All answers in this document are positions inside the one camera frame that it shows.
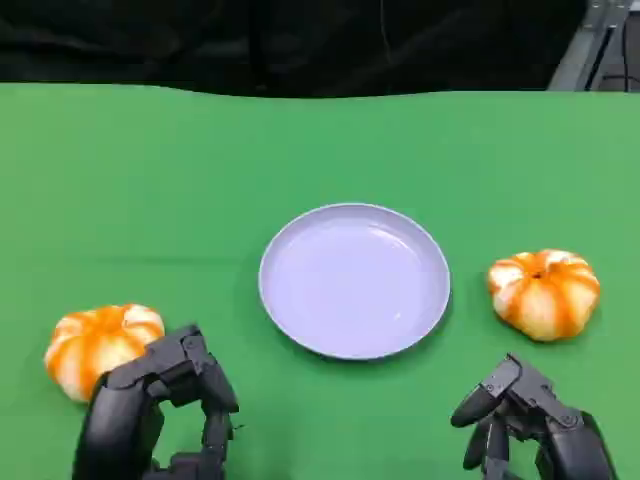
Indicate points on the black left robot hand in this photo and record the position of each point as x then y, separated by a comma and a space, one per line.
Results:
120, 415

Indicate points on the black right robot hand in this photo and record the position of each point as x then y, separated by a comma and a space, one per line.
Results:
545, 425

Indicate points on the orange and white bread roll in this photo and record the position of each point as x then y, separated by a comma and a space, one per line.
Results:
95, 345
544, 295

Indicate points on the green table cloth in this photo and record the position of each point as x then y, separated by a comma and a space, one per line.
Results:
200, 200

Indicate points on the lilac plate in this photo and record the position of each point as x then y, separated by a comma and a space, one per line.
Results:
354, 281

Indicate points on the black backdrop curtain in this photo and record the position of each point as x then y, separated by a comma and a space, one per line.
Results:
270, 40

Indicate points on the grey metal frame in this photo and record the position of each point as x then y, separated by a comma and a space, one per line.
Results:
595, 47

